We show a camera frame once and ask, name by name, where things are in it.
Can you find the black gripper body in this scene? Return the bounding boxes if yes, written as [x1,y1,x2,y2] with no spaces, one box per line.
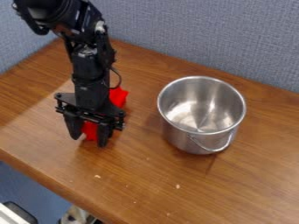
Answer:
[55,51,125,130]

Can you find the red plastic block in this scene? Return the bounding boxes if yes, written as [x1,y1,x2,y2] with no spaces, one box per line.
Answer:
[81,87,128,141]

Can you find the white object under table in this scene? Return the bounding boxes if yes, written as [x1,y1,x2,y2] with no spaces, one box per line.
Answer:
[57,206,104,224]

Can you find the metal pot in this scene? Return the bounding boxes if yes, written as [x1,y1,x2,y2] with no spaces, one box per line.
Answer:
[156,76,247,155]

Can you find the black cable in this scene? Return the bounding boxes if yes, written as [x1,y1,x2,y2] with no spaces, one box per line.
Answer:
[108,66,123,90]

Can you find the black chair part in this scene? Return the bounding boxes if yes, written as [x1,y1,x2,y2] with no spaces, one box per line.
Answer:
[0,201,39,224]

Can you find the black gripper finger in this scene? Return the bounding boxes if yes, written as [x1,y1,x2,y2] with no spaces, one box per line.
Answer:
[63,111,84,140]
[97,122,113,147]

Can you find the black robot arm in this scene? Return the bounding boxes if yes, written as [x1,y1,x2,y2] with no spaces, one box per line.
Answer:
[12,0,125,147]

